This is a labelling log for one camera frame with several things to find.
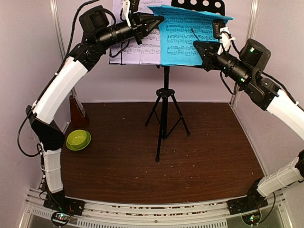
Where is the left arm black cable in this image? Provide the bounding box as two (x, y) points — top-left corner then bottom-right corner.
(16, 0), (103, 157)

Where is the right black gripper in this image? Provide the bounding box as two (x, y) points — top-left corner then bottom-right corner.
(192, 39), (252, 86)

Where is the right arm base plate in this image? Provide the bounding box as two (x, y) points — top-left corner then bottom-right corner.
(227, 197), (268, 215)

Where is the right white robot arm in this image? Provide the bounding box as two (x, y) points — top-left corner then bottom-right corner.
(193, 38), (304, 210)

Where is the lilac sheet music page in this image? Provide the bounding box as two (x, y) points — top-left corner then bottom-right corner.
(109, 0), (171, 65)

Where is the aluminium front rail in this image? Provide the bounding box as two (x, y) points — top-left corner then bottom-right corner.
(25, 187), (285, 228)

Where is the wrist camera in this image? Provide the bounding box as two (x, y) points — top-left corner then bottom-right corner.
(212, 19), (239, 55)
(122, 0), (140, 27)

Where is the blue sheet music page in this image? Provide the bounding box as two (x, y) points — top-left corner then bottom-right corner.
(149, 5), (234, 66)

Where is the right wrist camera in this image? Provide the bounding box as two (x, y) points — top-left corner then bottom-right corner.
(212, 19), (239, 55)

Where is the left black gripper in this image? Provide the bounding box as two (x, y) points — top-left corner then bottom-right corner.
(95, 11), (164, 48)

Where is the green bowl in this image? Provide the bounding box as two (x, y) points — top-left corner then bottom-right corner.
(66, 129), (92, 151)

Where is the black music stand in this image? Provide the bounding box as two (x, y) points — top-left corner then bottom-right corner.
(113, 0), (225, 162)

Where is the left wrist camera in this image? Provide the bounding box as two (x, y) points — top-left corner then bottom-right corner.
(122, 0), (140, 27)

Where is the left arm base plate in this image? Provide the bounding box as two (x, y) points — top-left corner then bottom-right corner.
(43, 198), (85, 216)

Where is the brown wooden metronome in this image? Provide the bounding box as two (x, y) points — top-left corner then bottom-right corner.
(69, 95), (90, 129)

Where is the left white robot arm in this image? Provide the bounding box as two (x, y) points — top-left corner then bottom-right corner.
(26, 6), (164, 211)

